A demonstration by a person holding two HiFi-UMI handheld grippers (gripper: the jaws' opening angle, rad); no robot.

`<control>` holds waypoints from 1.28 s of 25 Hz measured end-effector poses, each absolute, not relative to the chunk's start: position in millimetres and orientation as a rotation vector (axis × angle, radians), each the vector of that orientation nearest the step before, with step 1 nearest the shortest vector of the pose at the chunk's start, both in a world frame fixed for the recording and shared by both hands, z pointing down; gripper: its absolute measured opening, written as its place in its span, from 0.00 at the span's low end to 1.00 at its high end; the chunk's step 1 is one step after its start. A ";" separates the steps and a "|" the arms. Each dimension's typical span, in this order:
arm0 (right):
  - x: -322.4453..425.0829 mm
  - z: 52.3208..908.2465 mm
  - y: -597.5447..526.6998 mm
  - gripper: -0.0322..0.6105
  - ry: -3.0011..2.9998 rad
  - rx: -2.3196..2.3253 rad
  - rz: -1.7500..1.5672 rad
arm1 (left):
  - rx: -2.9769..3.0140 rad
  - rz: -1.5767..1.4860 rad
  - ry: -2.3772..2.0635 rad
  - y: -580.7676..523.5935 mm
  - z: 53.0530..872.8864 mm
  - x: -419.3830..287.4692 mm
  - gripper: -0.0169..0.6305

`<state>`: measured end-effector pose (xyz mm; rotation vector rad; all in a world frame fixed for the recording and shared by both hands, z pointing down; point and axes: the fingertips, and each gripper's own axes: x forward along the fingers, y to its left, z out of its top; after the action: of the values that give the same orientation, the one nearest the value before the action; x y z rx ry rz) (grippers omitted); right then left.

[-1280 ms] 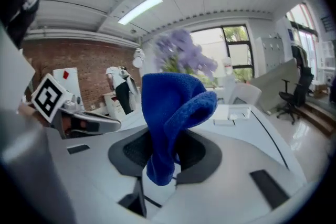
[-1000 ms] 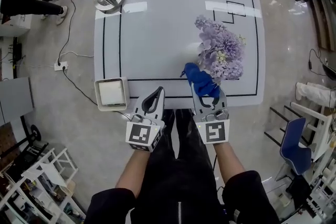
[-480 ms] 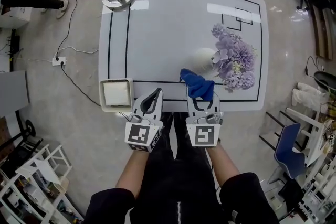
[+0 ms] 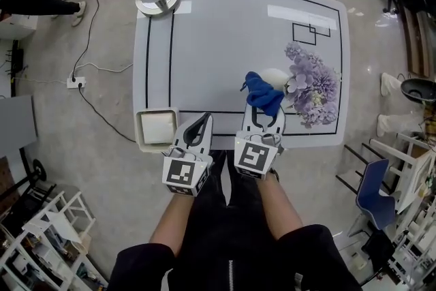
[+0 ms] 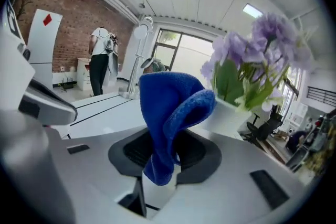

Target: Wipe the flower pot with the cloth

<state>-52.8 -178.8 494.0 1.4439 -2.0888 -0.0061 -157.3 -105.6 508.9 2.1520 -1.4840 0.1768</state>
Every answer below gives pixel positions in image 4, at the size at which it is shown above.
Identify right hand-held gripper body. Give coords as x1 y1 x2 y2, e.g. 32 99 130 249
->
233 130 286 182

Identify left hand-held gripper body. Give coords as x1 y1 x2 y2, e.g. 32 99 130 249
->
161 142 215 198

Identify blue cloth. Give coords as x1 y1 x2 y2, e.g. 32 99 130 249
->
239 71 285 117

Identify white round container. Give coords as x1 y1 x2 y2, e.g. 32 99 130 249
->
257 67 291 97

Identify person's left forearm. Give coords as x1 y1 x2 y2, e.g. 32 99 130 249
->
149 193 198 259

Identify person's right forearm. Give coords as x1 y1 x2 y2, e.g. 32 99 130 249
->
258 176 305 242

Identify white square box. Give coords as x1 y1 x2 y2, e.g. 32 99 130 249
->
135 106 181 153

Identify person's dark trousers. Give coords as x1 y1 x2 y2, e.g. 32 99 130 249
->
195 147 274 250

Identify purple artificial flowers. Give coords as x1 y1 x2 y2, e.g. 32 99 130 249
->
283 41 342 130

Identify white table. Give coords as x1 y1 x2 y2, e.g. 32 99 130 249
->
133 0 352 151

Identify person's black jacket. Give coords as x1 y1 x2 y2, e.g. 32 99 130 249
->
106 223 362 291

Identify blue chair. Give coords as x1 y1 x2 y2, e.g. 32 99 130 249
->
334 142 403 232

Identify white plastic bag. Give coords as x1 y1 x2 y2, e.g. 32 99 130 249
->
377 72 427 138

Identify white power strip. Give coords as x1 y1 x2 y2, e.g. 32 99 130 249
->
66 76 87 90

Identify white shelf rack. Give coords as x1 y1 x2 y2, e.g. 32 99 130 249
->
0 190 108 291

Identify white side desk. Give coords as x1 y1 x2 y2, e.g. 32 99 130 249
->
369 132 436 216

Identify black bowl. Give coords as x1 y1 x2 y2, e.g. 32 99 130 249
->
399 78 436 104

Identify black wheeled stand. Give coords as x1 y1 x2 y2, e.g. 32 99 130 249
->
0 145 57 216

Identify brown wooden planks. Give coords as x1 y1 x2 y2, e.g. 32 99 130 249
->
398 2 431 78

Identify grey flat panel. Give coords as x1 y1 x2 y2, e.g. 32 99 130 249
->
0 95 39 158

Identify black router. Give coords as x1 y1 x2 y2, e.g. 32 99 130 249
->
4 48 25 75

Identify white low cabinet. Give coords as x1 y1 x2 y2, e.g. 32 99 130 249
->
0 11 39 41

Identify long black floor cable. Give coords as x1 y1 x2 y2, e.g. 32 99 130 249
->
78 86 138 144

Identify white floor cable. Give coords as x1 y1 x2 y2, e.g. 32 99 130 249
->
76 62 134 74

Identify thin black cable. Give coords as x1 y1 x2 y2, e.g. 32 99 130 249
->
72 0 100 80

